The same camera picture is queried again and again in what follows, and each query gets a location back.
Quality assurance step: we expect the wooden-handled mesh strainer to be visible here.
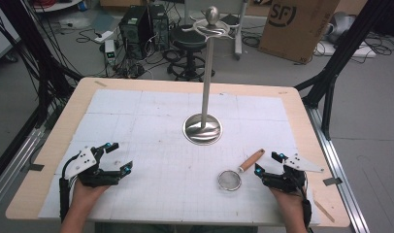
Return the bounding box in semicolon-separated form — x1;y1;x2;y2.
217;148;266;192

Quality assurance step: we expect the brown cardboard box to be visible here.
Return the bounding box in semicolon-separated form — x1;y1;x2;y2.
257;0;342;65

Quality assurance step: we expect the black metal frame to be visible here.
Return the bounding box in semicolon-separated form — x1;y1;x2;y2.
294;0;394;141
0;0;84;129

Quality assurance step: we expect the black wrist strap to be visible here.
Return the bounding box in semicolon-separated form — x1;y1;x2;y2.
301;190;313;231
58;177;72;224

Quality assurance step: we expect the black round stool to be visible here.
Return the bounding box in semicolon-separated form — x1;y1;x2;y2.
166;24;216;83

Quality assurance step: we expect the grey rounded object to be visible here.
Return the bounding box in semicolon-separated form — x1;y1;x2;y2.
325;11;357;44

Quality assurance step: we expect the person's left hand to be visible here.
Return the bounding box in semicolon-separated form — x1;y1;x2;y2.
70;180;111;212

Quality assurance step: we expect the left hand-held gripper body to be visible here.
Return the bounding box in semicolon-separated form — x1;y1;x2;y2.
60;146;124;189

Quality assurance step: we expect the black computer tower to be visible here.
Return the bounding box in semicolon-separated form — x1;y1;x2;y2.
148;3;171;52
118;5;154;61

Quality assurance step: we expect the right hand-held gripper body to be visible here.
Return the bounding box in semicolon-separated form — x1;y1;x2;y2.
262;152;325;195

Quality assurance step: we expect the white grid mat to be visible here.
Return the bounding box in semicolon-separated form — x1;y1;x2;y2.
38;88;321;227

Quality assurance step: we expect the small white device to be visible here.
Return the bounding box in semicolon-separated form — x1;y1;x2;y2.
104;39;117;66

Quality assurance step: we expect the silver metal utensil stand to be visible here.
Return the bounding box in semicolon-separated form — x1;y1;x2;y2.
181;5;240;147

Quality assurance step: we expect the aluminium rail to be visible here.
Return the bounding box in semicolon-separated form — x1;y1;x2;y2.
305;106;372;233
0;124;48;213

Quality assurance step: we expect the white power strip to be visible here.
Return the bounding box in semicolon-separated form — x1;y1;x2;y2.
93;30;115;45

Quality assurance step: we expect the person's right hand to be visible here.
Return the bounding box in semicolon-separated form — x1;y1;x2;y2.
269;187;306;214

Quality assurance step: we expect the white stand pole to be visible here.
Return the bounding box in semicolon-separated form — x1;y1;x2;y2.
233;0;249;61

